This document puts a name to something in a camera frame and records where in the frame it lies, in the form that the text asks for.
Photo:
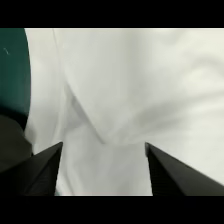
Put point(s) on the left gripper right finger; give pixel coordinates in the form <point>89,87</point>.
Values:
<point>176,178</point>

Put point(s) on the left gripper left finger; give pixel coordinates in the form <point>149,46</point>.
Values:
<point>40,176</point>

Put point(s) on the white shirt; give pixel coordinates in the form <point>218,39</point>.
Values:
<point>133,83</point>

